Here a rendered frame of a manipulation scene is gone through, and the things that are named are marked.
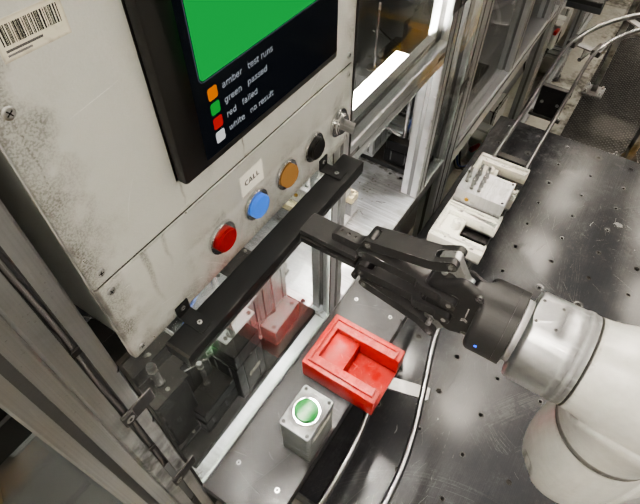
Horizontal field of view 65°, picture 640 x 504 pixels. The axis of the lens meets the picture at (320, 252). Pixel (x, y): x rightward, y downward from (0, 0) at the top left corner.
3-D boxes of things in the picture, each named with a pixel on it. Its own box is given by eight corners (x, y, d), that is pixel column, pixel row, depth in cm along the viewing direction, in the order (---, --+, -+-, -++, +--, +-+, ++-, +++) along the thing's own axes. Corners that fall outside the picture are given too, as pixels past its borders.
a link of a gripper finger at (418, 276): (451, 313, 48) (455, 305, 47) (351, 259, 52) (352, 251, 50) (467, 285, 50) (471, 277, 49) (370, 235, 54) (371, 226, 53)
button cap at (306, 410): (310, 430, 82) (309, 426, 80) (289, 417, 83) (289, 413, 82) (323, 410, 84) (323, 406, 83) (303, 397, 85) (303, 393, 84)
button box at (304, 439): (309, 464, 89) (308, 441, 80) (273, 439, 92) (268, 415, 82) (333, 426, 93) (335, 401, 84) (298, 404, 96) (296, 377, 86)
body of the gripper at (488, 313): (516, 324, 53) (435, 284, 56) (545, 276, 46) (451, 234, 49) (490, 380, 49) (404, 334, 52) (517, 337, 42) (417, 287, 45)
